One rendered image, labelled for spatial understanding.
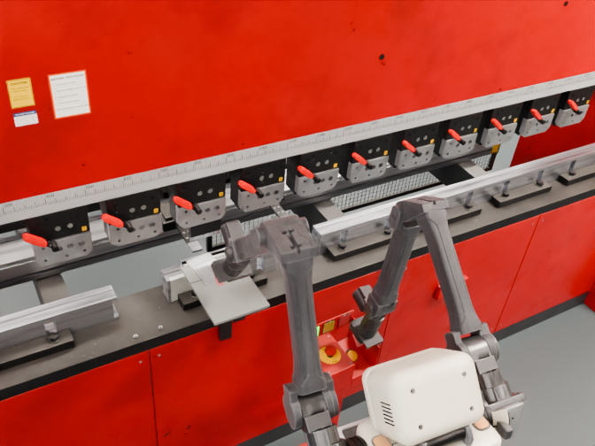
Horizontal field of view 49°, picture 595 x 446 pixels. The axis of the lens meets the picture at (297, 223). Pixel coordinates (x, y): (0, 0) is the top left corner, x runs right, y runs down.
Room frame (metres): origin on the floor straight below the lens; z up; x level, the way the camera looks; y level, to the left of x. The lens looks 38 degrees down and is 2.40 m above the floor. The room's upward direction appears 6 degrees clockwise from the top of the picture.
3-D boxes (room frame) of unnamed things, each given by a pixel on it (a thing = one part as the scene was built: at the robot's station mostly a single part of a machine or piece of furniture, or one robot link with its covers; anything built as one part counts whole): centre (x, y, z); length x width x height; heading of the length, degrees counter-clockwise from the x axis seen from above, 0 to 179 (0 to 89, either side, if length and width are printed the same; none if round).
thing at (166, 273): (1.59, 0.24, 0.92); 0.39 x 0.06 x 0.10; 123
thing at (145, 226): (1.44, 0.47, 1.26); 0.15 x 0.09 x 0.17; 123
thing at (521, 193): (2.28, -0.92, 0.89); 0.30 x 0.05 x 0.03; 123
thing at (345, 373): (1.43, -0.18, 0.75); 0.20 x 0.16 x 0.18; 125
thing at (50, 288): (1.64, 0.87, 0.81); 0.64 x 0.08 x 0.14; 33
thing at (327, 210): (2.21, -0.01, 0.81); 0.64 x 0.08 x 0.14; 33
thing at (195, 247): (1.69, 0.38, 1.01); 0.26 x 0.12 x 0.05; 33
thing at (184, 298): (1.54, 0.22, 0.89); 0.30 x 0.05 x 0.03; 123
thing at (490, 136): (2.20, -0.70, 1.26); 0.15 x 0.09 x 0.17; 123
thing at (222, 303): (1.44, 0.20, 1.00); 0.26 x 0.18 x 0.01; 33
